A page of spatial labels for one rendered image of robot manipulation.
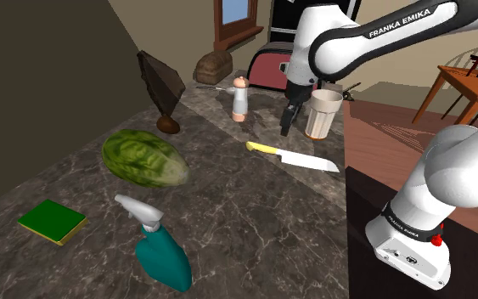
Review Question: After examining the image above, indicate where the silver spoon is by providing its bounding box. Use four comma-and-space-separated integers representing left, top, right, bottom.
195, 84, 237, 95

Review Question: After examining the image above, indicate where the green lettuce head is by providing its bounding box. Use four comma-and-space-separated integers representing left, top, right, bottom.
100, 128, 192, 189

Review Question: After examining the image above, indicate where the grey and peach pepper mill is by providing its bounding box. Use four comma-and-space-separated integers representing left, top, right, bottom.
231, 76, 250, 123

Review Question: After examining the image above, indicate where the dark robot stand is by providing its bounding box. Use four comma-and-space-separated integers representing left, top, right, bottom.
346, 165, 478, 299

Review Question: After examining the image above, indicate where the beige ribbed cup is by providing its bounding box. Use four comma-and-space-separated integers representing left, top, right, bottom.
303, 88, 345, 141

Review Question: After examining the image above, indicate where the wooden framed window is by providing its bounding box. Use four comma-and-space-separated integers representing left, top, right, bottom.
213, 0, 265, 53

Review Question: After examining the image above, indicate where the dark brown wedge on stand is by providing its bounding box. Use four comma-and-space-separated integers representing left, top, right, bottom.
136, 49, 187, 136

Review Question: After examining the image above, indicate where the red toaster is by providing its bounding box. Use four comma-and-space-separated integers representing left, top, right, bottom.
247, 41, 319, 93

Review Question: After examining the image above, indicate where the orange wooden table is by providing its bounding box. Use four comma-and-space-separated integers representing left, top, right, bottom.
412, 64, 478, 126

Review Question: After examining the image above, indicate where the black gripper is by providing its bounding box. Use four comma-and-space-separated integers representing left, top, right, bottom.
280, 80, 313, 138

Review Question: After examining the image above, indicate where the black refrigerator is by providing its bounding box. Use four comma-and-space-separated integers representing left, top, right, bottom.
269, 0, 363, 45

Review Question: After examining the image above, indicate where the brown bread loaf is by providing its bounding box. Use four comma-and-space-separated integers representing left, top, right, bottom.
194, 49, 234, 86

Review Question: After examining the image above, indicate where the green and yellow sponge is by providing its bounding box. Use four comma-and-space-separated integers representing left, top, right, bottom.
16, 199, 89, 247

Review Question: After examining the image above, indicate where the teal spray bottle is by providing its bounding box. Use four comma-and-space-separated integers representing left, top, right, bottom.
114, 194, 194, 293

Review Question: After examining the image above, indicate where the yellow handled kitchen knife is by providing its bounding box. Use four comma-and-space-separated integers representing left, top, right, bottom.
245, 141, 341, 173

